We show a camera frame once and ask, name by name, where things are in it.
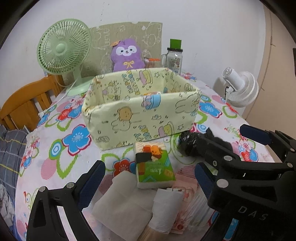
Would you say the floral tablecloth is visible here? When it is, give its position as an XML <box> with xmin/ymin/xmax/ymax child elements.
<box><xmin>15</xmin><ymin>71</ymin><xmax>296</xmax><ymax>241</ymax></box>

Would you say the black plastic bag roll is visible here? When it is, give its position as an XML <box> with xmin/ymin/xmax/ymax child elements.
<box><xmin>178</xmin><ymin>128</ymin><xmax>216</xmax><ymax>158</ymax></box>

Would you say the beige printed board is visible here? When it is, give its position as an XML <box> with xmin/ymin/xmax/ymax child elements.
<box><xmin>89</xmin><ymin>21</ymin><xmax>163</xmax><ymax>77</ymax></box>

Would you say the grey plaid cloth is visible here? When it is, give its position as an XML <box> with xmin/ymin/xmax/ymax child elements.
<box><xmin>0</xmin><ymin>125</ymin><xmax>28</xmax><ymax>187</ymax></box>

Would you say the pink striped cloth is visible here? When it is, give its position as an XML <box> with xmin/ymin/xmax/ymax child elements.
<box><xmin>185</xmin><ymin>192</ymin><xmax>216</xmax><ymax>230</ymax></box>

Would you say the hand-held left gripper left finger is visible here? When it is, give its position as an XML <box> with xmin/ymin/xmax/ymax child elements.
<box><xmin>26</xmin><ymin>160</ymin><xmax>106</xmax><ymax>241</ymax></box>

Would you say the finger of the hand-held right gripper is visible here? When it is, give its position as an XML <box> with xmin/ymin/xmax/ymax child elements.
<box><xmin>240</xmin><ymin>124</ymin><xmax>296</xmax><ymax>163</ymax></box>
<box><xmin>200</xmin><ymin>136</ymin><xmax>296</xmax><ymax>179</ymax></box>

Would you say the white fan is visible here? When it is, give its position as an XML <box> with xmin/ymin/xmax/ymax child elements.
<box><xmin>218</xmin><ymin>67</ymin><xmax>259</xmax><ymax>108</ymax></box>

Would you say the white paper roll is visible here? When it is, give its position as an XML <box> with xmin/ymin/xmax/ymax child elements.
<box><xmin>148</xmin><ymin>188</ymin><xmax>184</xmax><ymax>232</ymax></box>

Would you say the green desk fan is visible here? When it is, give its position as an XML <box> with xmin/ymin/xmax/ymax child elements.
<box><xmin>36</xmin><ymin>20</ymin><xmax>93</xmax><ymax>97</ymax></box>

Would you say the small orange white object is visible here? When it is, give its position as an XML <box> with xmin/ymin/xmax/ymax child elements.
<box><xmin>144</xmin><ymin>57</ymin><xmax>161</xmax><ymax>69</ymax></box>

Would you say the green orange tissue packet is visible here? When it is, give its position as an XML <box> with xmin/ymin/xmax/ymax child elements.
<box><xmin>135</xmin><ymin>142</ymin><xmax>176</xmax><ymax>190</ymax></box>

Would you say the glass jar with green lid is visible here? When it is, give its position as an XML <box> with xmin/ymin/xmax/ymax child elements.
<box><xmin>160</xmin><ymin>39</ymin><xmax>184</xmax><ymax>75</ymax></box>

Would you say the white towel pack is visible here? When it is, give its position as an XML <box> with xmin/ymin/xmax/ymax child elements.
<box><xmin>92</xmin><ymin>171</ymin><xmax>155</xmax><ymax>237</ymax></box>

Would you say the white fan cord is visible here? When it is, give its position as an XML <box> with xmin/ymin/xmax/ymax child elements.
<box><xmin>38</xmin><ymin>80</ymin><xmax>78</xmax><ymax>117</ymax></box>

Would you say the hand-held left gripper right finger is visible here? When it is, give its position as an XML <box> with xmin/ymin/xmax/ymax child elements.
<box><xmin>195</xmin><ymin>162</ymin><xmax>230</xmax><ymax>206</ymax></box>

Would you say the wooden chair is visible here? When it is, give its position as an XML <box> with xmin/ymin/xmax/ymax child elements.
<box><xmin>0</xmin><ymin>75</ymin><xmax>65</xmax><ymax>131</ymax></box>

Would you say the purple plush toy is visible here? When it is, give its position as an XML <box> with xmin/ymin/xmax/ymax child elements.
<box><xmin>110</xmin><ymin>39</ymin><xmax>147</xmax><ymax>72</ymax></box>

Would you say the pink wet wipes packet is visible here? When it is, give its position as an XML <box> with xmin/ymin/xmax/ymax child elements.
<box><xmin>171</xmin><ymin>180</ymin><xmax>200</xmax><ymax>235</ymax></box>

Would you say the yellow printed fabric storage box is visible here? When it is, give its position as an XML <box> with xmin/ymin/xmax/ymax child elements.
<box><xmin>82</xmin><ymin>67</ymin><xmax>202</xmax><ymax>151</ymax></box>

